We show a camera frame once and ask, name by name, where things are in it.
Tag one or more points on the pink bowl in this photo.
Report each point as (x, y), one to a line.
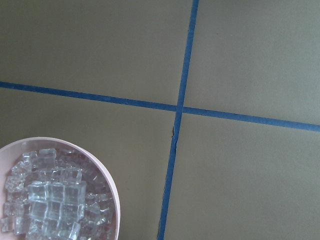
(10, 153)

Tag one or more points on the ice cubes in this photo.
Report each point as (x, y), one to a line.
(57, 194)

